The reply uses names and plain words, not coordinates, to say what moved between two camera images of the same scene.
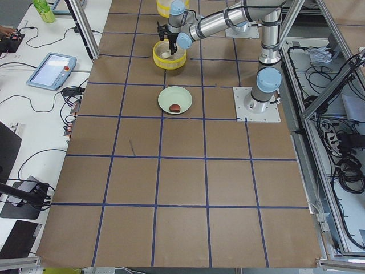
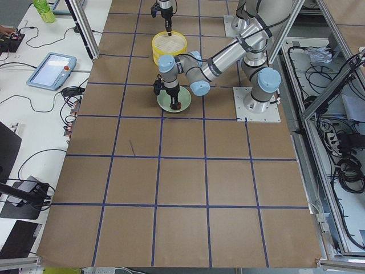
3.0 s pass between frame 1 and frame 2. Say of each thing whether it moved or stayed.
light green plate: stayed
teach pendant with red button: stayed
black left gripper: moved
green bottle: stayed
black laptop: stayed
